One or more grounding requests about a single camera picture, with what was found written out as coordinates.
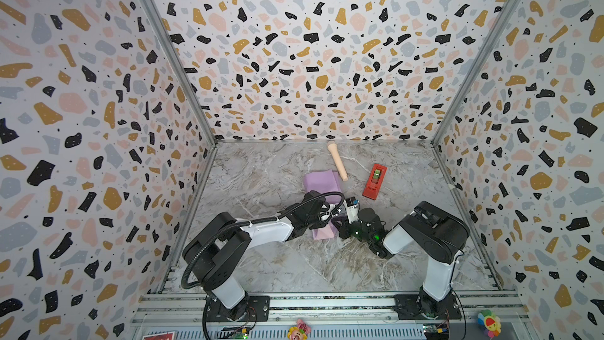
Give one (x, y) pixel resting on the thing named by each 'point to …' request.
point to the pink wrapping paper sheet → (324, 181)
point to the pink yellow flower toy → (300, 331)
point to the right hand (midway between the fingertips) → (329, 217)
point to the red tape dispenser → (375, 179)
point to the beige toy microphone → (334, 149)
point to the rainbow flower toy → (490, 323)
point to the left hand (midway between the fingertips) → (323, 202)
